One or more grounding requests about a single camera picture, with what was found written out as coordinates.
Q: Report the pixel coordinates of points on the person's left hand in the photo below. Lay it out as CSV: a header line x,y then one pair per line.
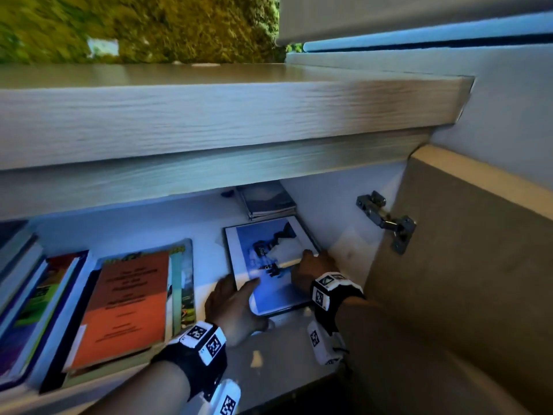
x,y
231,309

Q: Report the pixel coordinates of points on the person's right hand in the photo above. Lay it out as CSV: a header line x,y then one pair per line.
x,y
312,272

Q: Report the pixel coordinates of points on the person's left thumb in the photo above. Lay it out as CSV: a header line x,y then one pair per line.
x,y
248,288

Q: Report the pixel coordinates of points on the person's right fingers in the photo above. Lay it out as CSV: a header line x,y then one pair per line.
x,y
308,255

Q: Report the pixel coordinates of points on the blue and white picture book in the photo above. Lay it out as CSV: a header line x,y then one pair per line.
x,y
268,246

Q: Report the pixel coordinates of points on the person's right forearm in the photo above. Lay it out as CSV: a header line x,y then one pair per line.
x,y
367,337

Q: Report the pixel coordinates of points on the person's left forearm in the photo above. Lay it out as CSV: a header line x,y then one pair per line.
x,y
144,391

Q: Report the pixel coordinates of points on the green cover book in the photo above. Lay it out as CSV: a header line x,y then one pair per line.
x,y
183,280

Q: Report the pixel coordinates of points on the small stack of grey books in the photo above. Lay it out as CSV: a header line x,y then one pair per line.
x,y
267,199

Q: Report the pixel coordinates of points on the metal cabinet hinge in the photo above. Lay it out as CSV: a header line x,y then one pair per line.
x,y
384,220

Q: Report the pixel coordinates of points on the orange cover book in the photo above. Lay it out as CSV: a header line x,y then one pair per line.
x,y
125,306

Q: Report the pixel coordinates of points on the beige cabinet door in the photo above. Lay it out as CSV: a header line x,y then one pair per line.
x,y
466,272

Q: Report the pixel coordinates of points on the light wood cabinet top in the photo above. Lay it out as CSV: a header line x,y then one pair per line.
x,y
216,125

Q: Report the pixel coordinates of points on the colourful cover book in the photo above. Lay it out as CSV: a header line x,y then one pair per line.
x,y
39,306

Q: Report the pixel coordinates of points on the white ledge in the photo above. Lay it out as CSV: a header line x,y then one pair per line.
x,y
410,17

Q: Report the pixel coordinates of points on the white label tag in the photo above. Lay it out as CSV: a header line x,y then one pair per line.
x,y
103,47

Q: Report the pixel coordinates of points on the black marker wristband with camera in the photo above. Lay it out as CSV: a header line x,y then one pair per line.
x,y
330,298
198,354

